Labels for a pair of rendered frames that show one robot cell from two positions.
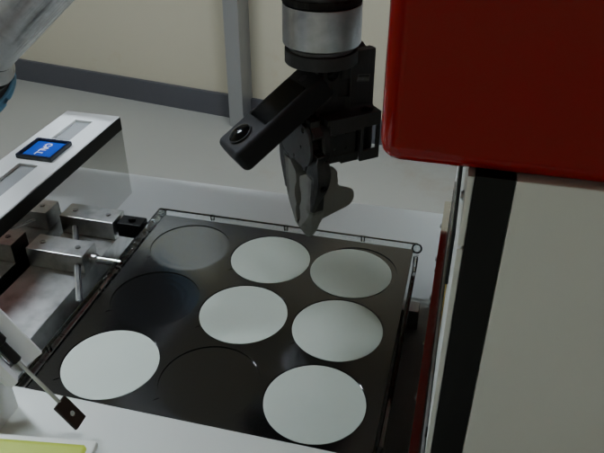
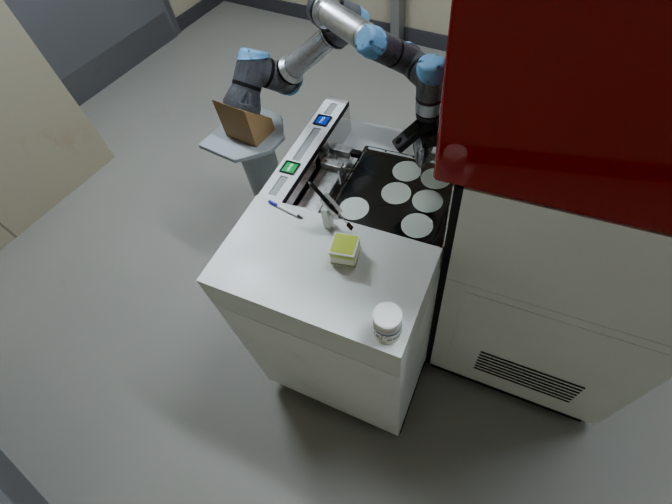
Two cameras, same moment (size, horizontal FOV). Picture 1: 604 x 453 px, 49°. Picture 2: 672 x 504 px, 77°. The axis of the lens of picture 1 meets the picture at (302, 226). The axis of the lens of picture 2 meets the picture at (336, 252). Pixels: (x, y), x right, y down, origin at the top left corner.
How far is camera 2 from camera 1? 70 cm
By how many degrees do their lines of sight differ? 25
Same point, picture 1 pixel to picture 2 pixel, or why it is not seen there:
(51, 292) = (330, 180)
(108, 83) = not seen: hidden behind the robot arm
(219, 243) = (388, 163)
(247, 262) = (398, 172)
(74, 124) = (330, 104)
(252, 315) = (399, 194)
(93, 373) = (349, 211)
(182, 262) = (374, 171)
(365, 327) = (437, 200)
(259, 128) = (405, 140)
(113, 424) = (360, 229)
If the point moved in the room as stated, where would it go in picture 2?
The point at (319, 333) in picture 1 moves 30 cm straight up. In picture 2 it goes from (421, 202) to (427, 128)
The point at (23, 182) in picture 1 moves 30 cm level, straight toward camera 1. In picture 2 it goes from (317, 137) to (339, 194)
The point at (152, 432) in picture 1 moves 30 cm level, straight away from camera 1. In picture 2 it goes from (370, 232) to (353, 163)
